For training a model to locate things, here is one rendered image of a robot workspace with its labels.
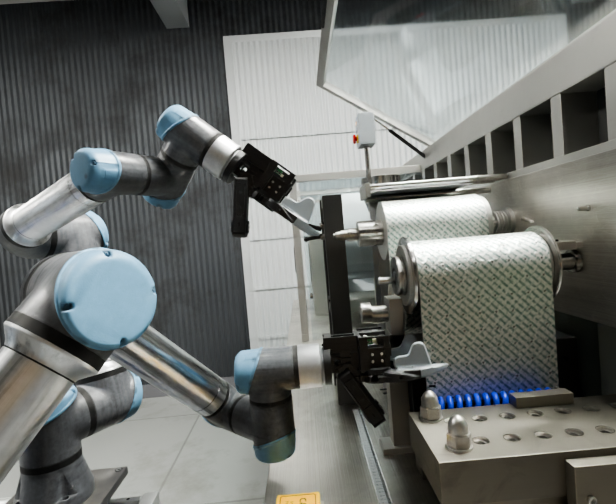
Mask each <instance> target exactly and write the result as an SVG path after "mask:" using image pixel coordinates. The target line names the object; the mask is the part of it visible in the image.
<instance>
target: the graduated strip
mask: <svg viewBox="0 0 616 504"><path fill-rule="evenodd" d="M352 412H353V416H354V419H355V423H356V426H357V430H358V433H359V437H360V440H361V443H362V447H363V450H364V454H365V457H366V461H367V464H368V468H369V471H370V475H371V478H372V482H373V485H374V488H375V492H376V495H377V499H378V502H379V504H393V502H392V500H391V497H390V494H389V491H388V488H387V485H386V482H385V479H384V476H383V473H382V470H381V467H380V464H379V461H378V459H377V456H376V453H375V450H374V447H373V444H372V441H371V438H370V435H369V432H368V429H367V426H366V423H365V420H364V418H363V415H362V412H361V409H352Z"/></svg>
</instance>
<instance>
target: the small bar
mask: <svg viewBox="0 0 616 504"><path fill-rule="evenodd" d="M509 399H510V404H512V405H513V406H514V407H515V408H517V409H518V408H529V407H540V406H552V405H563V404H574V396H573V393H572V392H571V391H569V390H567V389H565V388H558V389H547V390H535V391H524V392H513V393H509Z"/></svg>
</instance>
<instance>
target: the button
mask: <svg viewBox="0 0 616 504"><path fill-rule="evenodd" d="M276 504H320V494H319V492H311V493H300V494H289V495H278V496H277V499H276Z"/></svg>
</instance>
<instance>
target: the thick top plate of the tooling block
mask: <svg viewBox="0 0 616 504"><path fill-rule="evenodd" d="M441 414H442V416H443V420H442V421H441V422H438V423H426V422H423V421H421V420H420V417H419V416H420V411H418V412H409V413H408V415H409V428H410V441H411V448H412V450H413V452H414V453H415V455H416V457H417V459H418V461H419V463H420V465H421V467H422V469H423V471H424V473H425V475H426V476H427V478H428V480H429V482H430V484H431V486H432V488H433V490H434V492H435V494H436V496H437V498H438V500H439V501H440V503H441V504H483V503H493V502H504V501H515V500H526V499H537V498H548V497H559V496H567V483H566V468H565V459H575V458H586V457H597V456H608V455H616V394H610V395H598V396H587V397H576V398H574V404H563V405H552V406H540V407H529V408H518V409H517V408H515V407H514V406H513V405H512V404H510V403H508V404H497V405H486V406H474V407H463V408H452V409H441ZM455 414H459V415H461V416H463V417H464V418H465V420H466V421H467V424H468V430H469V431H470V432H471V443H472V444H473V451H471V452H469V453H465V454H459V453H454V452H451V451H449V450H448V449H447V448H446V445H445V444H446V442H447V438H446V433H447V431H448V421H449V419H450V417H451V416H452V415H455Z"/></svg>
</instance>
